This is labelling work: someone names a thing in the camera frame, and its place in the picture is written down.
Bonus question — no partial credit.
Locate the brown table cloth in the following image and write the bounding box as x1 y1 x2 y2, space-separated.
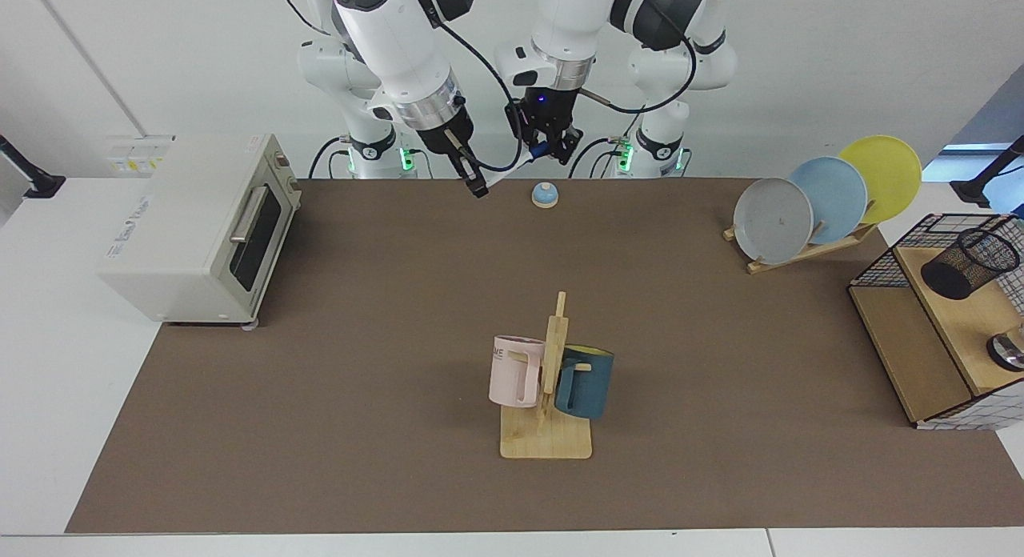
66 177 1024 534

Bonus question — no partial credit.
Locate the yellow plate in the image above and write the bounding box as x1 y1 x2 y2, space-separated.
838 134 923 226

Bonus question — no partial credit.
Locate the white wall socket box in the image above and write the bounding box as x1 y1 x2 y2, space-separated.
104 134 175 178

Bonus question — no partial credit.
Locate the wire basket with wooden floor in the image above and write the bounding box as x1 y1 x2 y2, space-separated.
848 213 1024 431

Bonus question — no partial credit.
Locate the pale toaster oven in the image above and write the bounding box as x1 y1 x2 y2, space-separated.
98 133 303 327

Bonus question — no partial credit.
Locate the white marker with blue cap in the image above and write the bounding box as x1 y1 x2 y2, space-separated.
478 143 554 183

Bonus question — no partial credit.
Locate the dark teal cup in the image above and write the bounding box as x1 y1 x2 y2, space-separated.
554 345 615 420

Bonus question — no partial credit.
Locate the wooden plate rack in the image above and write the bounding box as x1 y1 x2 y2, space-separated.
722 221 879 275

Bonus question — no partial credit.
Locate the black mesh pen holder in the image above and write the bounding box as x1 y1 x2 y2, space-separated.
920 227 1022 302

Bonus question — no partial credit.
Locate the thin black cable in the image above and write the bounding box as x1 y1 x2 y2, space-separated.
270 0 333 38

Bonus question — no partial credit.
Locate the grey plate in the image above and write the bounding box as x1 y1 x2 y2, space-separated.
733 177 814 266

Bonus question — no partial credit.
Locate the glass lid with dark rim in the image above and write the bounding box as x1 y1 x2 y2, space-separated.
986 323 1024 374

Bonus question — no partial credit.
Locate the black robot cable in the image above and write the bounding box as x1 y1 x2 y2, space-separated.
404 0 525 174
580 0 697 115

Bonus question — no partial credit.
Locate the black base cable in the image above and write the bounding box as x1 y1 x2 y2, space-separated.
308 135 346 179
590 133 634 179

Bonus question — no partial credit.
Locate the wooden cup stand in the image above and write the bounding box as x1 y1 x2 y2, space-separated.
500 291 594 460

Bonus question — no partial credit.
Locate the pink cup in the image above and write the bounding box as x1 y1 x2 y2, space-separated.
489 335 548 409

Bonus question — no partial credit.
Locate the light blue plate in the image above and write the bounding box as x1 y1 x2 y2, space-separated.
788 156 869 246

